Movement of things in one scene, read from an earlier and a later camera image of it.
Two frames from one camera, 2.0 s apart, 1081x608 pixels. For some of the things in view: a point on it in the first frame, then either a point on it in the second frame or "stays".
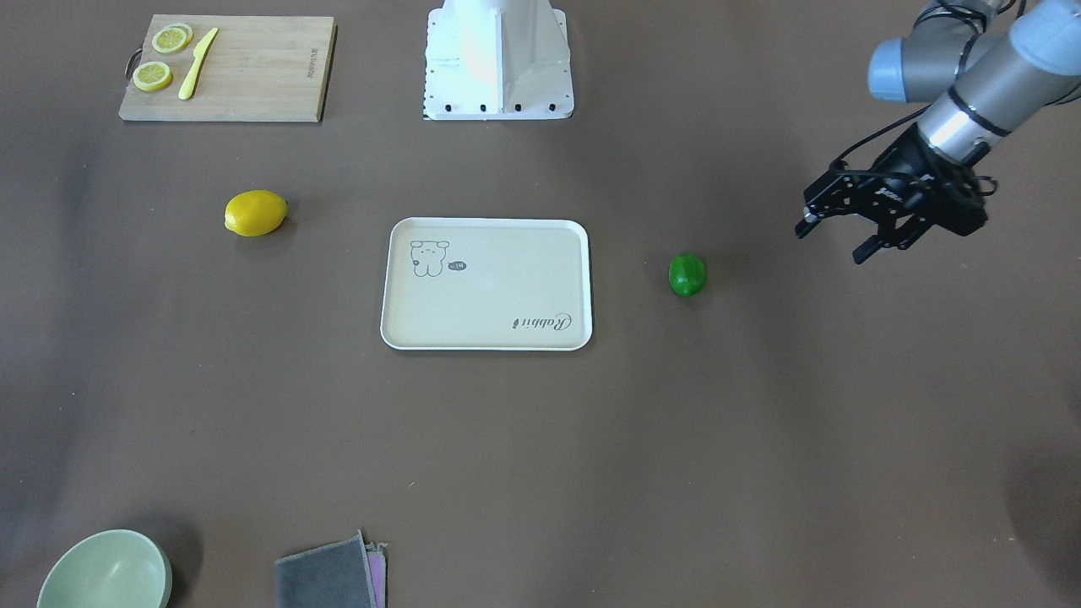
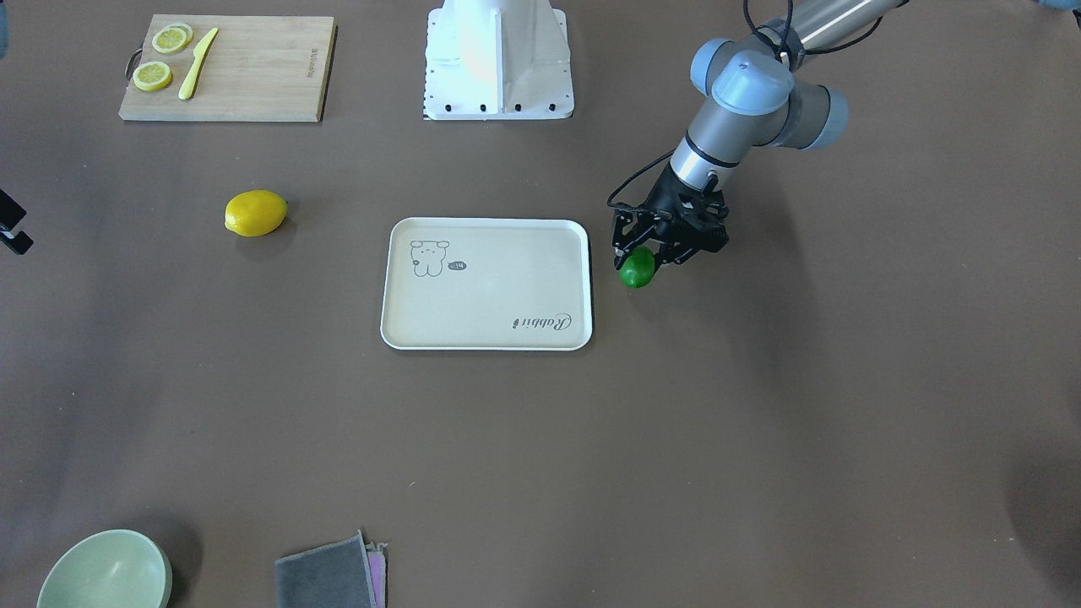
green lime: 687,274 -> 638,267
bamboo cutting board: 256,68 stays
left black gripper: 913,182 -> 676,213
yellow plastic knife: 186,89 stays
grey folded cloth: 336,575 stays
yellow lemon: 254,213 stays
